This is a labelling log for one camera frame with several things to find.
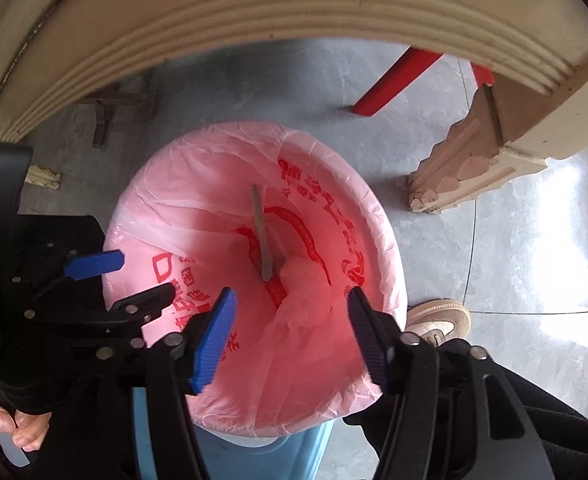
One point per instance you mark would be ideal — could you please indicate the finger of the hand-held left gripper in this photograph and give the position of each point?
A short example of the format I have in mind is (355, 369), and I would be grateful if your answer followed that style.
(141, 305)
(96, 263)

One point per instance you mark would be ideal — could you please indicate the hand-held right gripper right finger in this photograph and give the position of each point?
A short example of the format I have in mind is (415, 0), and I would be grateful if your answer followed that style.
(367, 340)

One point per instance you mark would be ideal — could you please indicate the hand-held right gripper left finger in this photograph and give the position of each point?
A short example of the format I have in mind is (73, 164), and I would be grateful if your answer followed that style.
(215, 342)

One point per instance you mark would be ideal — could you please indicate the blue plastic waste bin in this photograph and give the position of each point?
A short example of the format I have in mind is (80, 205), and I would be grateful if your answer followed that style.
(274, 455)

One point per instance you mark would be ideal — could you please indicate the person's left hand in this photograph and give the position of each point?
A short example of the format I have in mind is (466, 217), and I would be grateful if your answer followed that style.
(34, 430)

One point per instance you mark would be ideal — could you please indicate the beige sneaker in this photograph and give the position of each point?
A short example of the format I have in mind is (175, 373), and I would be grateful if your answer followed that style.
(438, 317)

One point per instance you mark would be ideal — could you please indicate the crumpled pink plastic wrap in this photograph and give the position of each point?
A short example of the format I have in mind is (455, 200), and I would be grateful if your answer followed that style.
(301, 280)

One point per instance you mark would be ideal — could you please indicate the grey green stick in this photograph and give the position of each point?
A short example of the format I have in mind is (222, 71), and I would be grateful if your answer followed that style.
(261, 230)

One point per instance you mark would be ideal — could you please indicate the dark wooden stand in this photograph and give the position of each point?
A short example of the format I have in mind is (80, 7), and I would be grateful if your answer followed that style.
(104, 105)

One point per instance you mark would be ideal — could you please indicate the person's black trousers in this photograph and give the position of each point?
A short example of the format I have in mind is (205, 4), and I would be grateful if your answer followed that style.
(563, 425)

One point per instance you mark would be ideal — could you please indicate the red stool leg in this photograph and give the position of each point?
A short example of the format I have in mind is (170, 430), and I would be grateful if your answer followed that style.
(388, 85)

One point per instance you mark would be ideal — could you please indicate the cream coffee table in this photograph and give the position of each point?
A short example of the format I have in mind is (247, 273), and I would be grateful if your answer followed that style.
(174, 15)

